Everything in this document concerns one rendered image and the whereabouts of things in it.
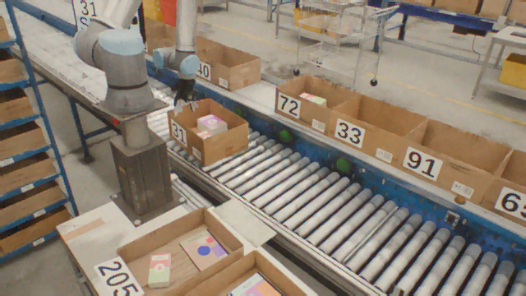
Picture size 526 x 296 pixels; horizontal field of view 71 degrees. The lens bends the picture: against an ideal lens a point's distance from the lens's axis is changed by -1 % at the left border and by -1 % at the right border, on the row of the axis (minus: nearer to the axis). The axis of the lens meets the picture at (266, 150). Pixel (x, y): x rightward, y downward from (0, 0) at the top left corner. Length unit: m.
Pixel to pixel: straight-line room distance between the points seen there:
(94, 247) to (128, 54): 0.77
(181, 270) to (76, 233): 0.51
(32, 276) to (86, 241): 1.07
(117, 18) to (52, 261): 1.70
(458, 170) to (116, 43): 1.43
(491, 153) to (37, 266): 2.63
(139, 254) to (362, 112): 1.40
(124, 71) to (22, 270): 1.71
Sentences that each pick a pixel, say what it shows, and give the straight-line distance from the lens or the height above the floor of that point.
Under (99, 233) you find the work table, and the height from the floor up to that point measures 0.75.
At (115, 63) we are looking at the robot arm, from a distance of 1.44.
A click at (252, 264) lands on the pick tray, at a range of 1.47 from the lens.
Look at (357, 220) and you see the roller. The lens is 1.74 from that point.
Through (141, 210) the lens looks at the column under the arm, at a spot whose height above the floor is 0.79.
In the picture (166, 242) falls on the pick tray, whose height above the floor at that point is 0.76.
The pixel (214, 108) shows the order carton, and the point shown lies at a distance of 2.30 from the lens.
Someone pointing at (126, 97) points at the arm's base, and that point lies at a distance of 1.47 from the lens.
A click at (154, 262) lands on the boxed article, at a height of 0.79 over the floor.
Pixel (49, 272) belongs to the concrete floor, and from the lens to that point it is 2.72.
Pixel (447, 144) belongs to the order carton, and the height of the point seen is 0.95.
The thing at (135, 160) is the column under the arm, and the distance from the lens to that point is 1.57.
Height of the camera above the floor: 1.91
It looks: 33 degrees down
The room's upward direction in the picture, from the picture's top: 2 degrees clockwise
